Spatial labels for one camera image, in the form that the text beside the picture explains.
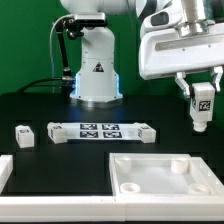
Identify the white marker tag plate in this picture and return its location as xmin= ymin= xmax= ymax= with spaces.
xmin=60 ymin=122 xmax=141 ymax=141

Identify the white U-shaped boundary fence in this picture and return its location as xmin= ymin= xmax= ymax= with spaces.
xmin=0 ymin=156 xmax=224 ymax=222

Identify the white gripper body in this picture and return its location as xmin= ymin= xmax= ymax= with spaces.
xmin=139 ymin=9 xmax=224 ymax=80

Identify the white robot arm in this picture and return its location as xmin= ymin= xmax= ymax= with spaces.
xmin=60 ymin=0 xmax=224 ymax=102

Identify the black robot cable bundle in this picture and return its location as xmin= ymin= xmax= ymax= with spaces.
xmin=16 ymin=14 xmax=76 ymax=94

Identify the white square table top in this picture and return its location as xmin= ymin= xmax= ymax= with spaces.
xmin=109 ymin=153 xmax=224 ymax=199

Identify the black camera on mount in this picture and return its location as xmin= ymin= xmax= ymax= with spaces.
xmin=63 ymin=12 xmax=107 ymax=40

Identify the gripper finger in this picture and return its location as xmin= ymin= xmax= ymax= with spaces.
xmin=211 ymin=66 xmax=224 ymax=93
xmin=175 ymin=72 xmax=190 ymax=98

